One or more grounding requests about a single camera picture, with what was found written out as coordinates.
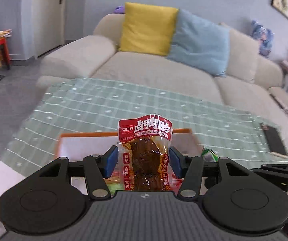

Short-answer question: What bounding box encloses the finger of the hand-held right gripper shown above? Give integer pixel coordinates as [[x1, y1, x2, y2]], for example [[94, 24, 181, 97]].
[[250, 169, 288, 182], [260, 163, 288, 172]]

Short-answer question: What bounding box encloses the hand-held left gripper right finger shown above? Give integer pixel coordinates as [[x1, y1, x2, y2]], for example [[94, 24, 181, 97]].
[[168, 146, 253, 199]]

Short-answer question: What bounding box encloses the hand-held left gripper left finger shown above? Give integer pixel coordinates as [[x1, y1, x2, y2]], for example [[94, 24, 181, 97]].
[[37, 145, 119, 199]]

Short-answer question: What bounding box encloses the orange cardboard box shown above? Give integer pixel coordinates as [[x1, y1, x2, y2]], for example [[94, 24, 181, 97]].
[[58, 129, 203, 196]]

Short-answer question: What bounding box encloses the red braised meat packet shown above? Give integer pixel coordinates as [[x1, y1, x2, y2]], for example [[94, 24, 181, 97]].
[[118, 114, 172, 192]]

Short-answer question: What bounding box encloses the green sausage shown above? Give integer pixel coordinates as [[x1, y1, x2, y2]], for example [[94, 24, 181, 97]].
[[201, 148, 219, 163]]

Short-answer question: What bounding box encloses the black notebook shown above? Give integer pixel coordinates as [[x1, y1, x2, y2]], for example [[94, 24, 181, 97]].
[[259, 122, 288, 158]]

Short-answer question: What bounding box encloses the green grid tablecloth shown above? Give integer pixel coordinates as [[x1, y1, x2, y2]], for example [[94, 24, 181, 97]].
[[2, 77, 288, 163]]

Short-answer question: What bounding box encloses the beige sofa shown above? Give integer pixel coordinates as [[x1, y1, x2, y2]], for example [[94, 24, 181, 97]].
[[36, 12, 288, 161]]

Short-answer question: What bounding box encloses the beige cushion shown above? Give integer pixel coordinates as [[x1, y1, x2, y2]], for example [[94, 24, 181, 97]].
[[219, 22, 260, 83]]

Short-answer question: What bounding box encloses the blue pillow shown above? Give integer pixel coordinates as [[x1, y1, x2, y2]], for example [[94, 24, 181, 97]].
[[166, 9, 231, 77]]

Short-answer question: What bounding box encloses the printed figure pillow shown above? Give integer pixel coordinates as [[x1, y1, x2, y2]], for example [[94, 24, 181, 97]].
[[250, 19, 275, 58]]

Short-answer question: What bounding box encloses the yellow pillow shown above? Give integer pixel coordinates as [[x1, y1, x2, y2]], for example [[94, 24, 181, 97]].
[[118, 2, 179, 56]]

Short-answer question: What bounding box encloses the white door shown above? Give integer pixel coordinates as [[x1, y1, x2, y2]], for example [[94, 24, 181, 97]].
[[32, 0, 68, 57]]

